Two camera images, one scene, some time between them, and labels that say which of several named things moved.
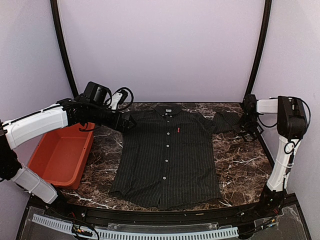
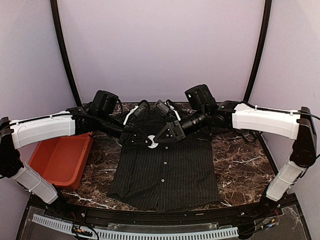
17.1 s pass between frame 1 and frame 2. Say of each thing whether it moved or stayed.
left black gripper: moved
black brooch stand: stayed
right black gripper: moved
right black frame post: stayed
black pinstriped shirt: stayed
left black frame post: stayed
